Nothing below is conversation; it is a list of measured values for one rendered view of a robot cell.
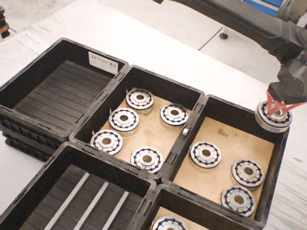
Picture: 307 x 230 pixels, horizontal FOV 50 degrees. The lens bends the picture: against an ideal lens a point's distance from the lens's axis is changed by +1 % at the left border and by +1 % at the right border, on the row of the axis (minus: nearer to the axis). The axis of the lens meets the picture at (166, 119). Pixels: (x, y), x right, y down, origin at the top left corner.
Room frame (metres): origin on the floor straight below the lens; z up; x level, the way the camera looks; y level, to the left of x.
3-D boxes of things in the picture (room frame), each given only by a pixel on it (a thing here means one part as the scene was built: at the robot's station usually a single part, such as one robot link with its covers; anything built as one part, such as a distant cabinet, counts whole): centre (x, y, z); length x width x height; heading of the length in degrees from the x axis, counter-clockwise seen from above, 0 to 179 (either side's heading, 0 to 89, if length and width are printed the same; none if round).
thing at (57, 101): (0.78, 0.36, 0.87); 0.40 x 0.30 x 0.11; 163
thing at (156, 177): (0.69, 0.08, 0.92); 0.40 x 0.30 x 0.02; 163
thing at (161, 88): (0.69, 0.08, 0.87); 0.40 x 0.30 x 0.11; 163
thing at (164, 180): (0.60, -0.21, 0.92); 0.40 x 0.30 x 0.02; 163
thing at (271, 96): (0.68, -0.31, 1.09); 0.07 x 0.07 x 0.09; 26
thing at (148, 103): (0.82, 0.11, 0.86); 0.10 x 0.10 x 0.01
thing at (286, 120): (0.69, -0.31, 1.04); 0.10 x 0.10 x 0.01
